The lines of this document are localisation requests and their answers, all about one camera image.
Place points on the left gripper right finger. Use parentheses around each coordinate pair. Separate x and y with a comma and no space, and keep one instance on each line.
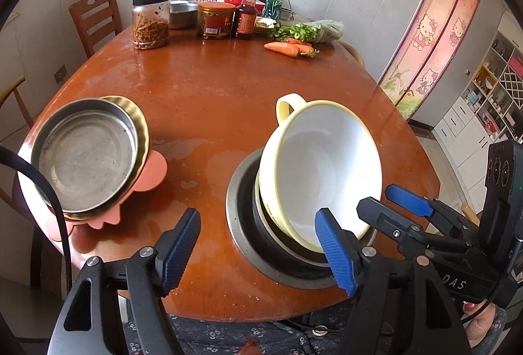
(408,295)

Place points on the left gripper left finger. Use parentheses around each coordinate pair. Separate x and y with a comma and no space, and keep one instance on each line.
(90,320)

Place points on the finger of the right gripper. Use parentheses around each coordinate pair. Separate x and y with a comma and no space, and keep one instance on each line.
(421,203)
(409,236)

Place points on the yellow white enamel bowl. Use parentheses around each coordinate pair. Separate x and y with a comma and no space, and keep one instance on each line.
(321,155)

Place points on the deep steel mixing bowl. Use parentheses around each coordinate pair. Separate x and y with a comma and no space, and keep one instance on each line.
(281,249)

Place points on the wide shallow steel bowl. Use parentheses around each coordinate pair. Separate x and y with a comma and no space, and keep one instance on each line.
(241,227)

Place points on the round steel pan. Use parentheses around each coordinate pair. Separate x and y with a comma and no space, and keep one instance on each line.
(47,151)

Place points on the yellow shell-shaped plate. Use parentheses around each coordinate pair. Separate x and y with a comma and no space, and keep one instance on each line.
(103,160)

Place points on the person right hand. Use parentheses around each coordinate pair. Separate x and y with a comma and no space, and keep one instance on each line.
(484,331)

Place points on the floral patterned trousers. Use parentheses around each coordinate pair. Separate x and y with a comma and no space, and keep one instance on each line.
(311,333)

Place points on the white shelf cabinet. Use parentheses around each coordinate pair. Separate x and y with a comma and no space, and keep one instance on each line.
(489,110)

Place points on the far wooden chair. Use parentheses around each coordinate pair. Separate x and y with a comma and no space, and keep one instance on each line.
(355,56)

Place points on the hello kitty door curtain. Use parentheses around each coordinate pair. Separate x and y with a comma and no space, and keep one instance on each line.
(425,51)

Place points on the rear orange carrot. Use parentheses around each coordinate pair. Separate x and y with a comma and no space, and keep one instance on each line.
(305,48)

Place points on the orange carrot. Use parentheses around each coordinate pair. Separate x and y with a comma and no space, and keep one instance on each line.
(305,48)
(284,48)

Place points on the bag of green vegetables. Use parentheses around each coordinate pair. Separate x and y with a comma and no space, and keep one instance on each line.
(319,31)

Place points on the front orange carrot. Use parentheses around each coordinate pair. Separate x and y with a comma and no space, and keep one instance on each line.
(284,48)

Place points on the light wooden armchair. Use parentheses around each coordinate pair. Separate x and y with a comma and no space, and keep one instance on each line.
(13,89)

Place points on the dark soy sauce bottle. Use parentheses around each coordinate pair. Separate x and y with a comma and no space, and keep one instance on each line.
(244,19)

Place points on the red label sauce jar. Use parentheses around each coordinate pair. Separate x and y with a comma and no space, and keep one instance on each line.
(214,20)

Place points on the brown slatted wooden chair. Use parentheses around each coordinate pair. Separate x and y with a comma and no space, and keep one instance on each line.
(94,20)

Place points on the small steel bowl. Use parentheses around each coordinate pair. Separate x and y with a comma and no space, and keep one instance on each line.
(182,15)

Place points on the clear jar black lid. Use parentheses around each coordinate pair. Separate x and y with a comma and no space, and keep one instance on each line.
(150,23)

